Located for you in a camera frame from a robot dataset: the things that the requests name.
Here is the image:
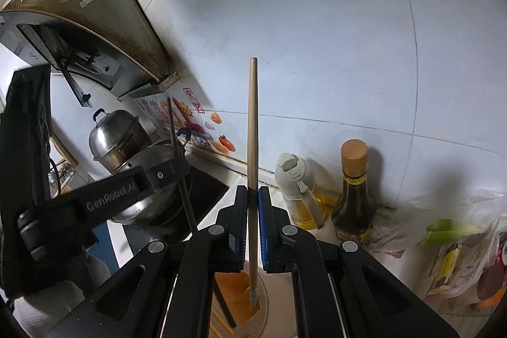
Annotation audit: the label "greasy range hood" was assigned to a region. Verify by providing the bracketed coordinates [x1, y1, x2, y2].
[0, 0, 180, 108]

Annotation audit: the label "wooden chopstick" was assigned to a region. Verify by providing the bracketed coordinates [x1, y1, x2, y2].
[247, 58, 259, 309]
[167, 97, 198, 233]

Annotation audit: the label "dark soy sauce bottle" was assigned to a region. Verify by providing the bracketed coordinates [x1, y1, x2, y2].
[331, 139, 378, 244]

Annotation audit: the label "cooking oil bottle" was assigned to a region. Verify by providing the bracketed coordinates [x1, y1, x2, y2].
[275, 153, 330, 231]

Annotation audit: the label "steel steamer pot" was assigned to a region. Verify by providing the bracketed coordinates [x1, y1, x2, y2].
[88, 108, 153, 175]

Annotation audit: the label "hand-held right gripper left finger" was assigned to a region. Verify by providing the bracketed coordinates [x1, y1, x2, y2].
[45, 185, 249, 338]

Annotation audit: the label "colourful wall stickers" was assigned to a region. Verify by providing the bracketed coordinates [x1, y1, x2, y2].
[135, 86, 235, 155]

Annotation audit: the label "steel wok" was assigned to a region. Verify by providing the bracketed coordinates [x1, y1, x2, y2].
[108, 127, 196, 233]

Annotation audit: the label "black stove top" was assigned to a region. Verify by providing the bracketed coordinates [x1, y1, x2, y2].
[156, 163, 230, 240]

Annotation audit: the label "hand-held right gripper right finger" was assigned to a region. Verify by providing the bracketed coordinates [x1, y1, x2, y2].
[257, 185, 460, 338]

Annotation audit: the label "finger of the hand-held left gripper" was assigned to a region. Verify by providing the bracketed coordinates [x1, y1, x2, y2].
[150, 155, 191, 193]

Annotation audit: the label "person's left forearm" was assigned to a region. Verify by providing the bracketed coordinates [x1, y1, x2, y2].
[14, 254, 111, 328]

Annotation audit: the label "clear plastic grocery bag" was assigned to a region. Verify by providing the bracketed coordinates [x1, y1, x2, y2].
[366, 188, 507, 312]

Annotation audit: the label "green scallion stalks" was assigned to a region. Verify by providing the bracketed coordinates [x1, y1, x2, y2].
[421, 218, 491, 247]

